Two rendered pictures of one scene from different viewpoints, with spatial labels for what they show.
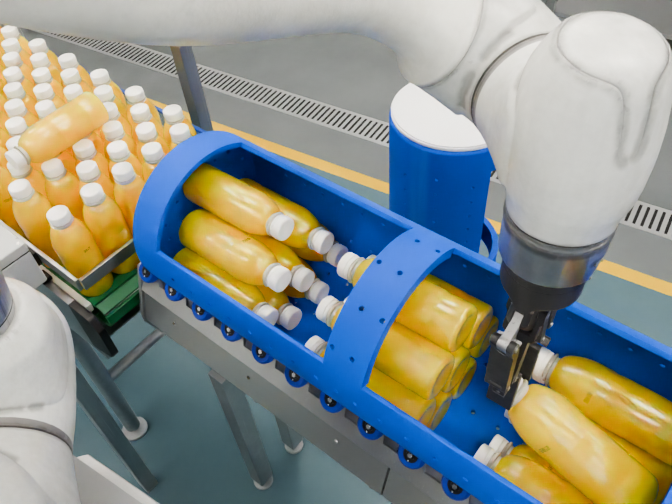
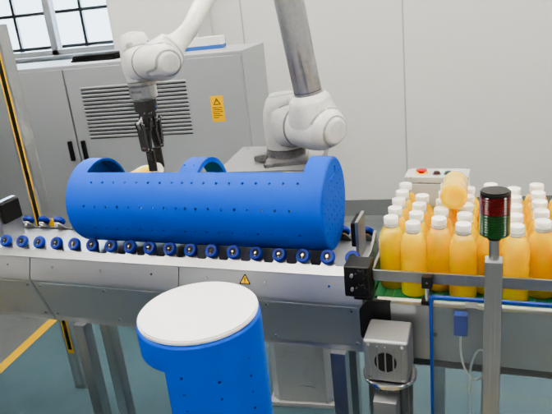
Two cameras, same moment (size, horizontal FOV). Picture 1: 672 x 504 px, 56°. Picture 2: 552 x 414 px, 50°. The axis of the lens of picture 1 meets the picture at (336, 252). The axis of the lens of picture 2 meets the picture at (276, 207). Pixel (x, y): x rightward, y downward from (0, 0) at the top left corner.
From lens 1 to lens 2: 2.39 m
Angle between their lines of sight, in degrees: 110
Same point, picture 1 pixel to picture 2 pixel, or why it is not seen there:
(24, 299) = (297, 98)
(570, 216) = not seen: hidden behind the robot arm
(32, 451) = (279, 112)
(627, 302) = not seen: outside the picture
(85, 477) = (301, 168)
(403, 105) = (246, 300)
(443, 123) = (205, 295)
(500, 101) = not seen: hidden behind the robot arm
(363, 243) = (236, 229)
